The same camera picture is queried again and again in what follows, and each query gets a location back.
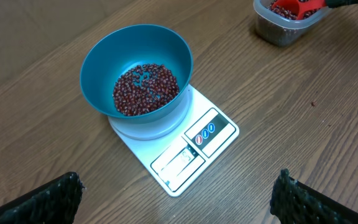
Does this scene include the red beans in bowl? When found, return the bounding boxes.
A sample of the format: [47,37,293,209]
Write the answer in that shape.
[112,63,180,116]

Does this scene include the red measuring scoop blue handle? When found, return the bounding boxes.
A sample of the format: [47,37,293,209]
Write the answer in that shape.
[268,0,327,20]

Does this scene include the clear container of red beans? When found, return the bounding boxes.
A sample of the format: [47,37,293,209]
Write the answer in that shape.
[253,0,330,47]

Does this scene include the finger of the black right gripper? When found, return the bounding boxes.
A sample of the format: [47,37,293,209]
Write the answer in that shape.
[325,0,358,8]

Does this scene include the white digital kitchen scale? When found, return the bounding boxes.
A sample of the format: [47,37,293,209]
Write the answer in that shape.
[108,85,239,197]

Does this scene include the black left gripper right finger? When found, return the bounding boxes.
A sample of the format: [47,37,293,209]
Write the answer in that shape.
[270,169,358,224]

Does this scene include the blue plastic bowl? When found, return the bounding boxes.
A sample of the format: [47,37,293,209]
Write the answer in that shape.
[80,24,193,123]

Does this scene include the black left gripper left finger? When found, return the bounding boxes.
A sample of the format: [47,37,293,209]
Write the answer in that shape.
[0,172,83,224]

